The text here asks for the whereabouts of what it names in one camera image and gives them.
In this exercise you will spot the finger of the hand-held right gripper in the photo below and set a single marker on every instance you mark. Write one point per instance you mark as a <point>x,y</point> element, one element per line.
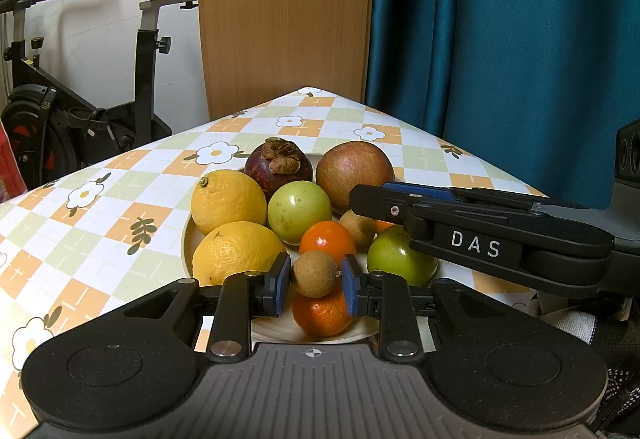
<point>415,188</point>
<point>375,206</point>

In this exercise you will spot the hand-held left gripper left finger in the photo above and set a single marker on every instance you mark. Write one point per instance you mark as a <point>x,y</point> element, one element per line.
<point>282,284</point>

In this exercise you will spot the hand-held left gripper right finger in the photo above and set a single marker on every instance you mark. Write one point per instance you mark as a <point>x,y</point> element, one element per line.
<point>350,289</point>

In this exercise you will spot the orange mandarin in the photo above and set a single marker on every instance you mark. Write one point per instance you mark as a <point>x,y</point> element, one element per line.
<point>327,239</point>
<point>384,225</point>
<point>322,316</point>

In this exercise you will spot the brown longan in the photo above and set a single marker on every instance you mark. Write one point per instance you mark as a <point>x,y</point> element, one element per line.
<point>315,274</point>
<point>357,229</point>

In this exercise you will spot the reddish pomegranate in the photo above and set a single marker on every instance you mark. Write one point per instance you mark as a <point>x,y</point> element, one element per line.
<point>350,174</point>

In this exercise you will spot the white plate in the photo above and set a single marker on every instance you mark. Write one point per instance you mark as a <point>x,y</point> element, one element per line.
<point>272,331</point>

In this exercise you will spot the green jujube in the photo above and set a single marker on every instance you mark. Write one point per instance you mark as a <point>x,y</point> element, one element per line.
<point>395,259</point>
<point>297,214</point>

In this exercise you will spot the yellow lemon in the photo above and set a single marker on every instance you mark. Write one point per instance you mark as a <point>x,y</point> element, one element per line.
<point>227,204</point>
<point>235,254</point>

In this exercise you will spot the dark purple mangosteen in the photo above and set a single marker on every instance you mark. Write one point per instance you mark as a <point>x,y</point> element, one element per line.
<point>260,174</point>

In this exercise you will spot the person's right hand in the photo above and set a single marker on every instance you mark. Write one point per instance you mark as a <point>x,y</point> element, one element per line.
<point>570,326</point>

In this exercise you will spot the teal curtain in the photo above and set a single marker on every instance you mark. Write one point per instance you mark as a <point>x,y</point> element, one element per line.
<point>500,44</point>

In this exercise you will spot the checkered flower tablecloth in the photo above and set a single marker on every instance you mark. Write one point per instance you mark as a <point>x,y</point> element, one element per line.
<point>150,179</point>

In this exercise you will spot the dark dotted clothing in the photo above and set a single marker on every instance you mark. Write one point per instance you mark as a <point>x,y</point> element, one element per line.
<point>622,369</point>

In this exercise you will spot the wooden board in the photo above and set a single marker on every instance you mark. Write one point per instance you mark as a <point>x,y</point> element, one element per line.
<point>285,19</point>

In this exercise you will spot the black exercise bike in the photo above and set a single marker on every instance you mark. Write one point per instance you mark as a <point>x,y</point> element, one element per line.
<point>145,69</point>

